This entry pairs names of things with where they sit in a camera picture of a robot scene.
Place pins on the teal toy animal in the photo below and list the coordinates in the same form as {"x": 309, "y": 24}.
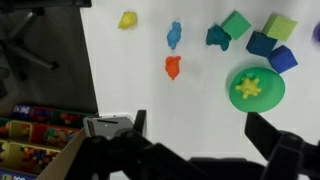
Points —
{"x": 218, "y": 37}

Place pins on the green bowl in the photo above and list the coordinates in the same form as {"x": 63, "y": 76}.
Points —
{"x": 266, "y": 100}

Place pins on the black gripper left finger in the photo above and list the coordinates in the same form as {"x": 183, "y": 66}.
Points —
{"x": 140, "y": 121}

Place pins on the lime green foam cube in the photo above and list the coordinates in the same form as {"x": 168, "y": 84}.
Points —
{"x": 279, "y": 26}

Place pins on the yellow spiky toy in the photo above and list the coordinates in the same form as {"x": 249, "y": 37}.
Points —
{"x": 248, "y": 87}

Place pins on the orange toy animal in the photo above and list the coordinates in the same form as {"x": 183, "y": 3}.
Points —
{"x": 173, "y": 66}

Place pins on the grey metal plate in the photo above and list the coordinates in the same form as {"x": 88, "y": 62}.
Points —
{"x": 108, "y": 127}

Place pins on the purple ball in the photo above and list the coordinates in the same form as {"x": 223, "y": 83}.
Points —
{"x": 317, "y": 32}

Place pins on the cardboard box of toy blocks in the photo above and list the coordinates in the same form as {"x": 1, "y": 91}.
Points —
{"x": 36, "y": 146}

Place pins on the blue toy animal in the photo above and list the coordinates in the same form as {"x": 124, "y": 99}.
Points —
{"x": 174, "y": 35}

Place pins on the black office chair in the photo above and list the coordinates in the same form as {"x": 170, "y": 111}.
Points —
{"x": 28, "y": 50}

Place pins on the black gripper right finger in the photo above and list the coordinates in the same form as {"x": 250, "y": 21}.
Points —
{"x": 261, "y": 131}

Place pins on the yellow toy animal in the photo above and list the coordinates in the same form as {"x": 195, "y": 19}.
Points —
{"x": 127, "y": 20}

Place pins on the dark blue foam cube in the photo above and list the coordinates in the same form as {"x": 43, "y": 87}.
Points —
{"x": 260, "y": 44}

